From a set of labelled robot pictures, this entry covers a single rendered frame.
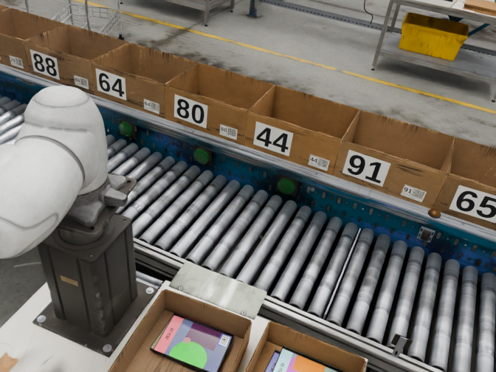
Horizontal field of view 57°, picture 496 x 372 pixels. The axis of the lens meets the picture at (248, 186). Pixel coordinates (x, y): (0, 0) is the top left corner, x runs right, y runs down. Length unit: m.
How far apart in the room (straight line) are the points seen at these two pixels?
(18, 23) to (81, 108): 1.97
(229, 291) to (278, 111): 0.95
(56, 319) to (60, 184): 0.66
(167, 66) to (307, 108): 0.73
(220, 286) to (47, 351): 0.53
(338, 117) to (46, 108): 1.36
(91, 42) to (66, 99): 1.61
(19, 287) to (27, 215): 1.79
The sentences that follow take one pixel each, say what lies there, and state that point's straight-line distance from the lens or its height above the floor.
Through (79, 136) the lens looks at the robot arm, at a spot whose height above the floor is 1.41.
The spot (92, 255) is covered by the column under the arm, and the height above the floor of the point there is 1.08.
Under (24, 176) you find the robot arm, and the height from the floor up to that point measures 1.42.
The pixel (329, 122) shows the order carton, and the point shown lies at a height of 0.95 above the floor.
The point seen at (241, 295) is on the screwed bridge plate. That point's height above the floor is 0.75.
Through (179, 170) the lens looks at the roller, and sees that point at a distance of 2.02.
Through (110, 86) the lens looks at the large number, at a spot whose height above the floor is 0.96.
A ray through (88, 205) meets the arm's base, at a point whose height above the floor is 1.22.
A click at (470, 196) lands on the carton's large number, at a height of 0.99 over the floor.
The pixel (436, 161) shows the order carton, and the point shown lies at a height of 0.92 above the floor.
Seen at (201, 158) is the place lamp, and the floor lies 0.81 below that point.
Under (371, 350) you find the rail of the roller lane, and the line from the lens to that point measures 1.51.
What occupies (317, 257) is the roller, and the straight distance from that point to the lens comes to 1.69.
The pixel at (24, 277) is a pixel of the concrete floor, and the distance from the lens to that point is 2.68.
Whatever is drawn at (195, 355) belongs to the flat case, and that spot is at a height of 0.78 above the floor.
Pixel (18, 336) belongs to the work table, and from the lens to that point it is 1.51.
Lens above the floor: 1.94
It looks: 38 degrees down
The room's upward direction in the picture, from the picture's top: 7 degrees clockwise
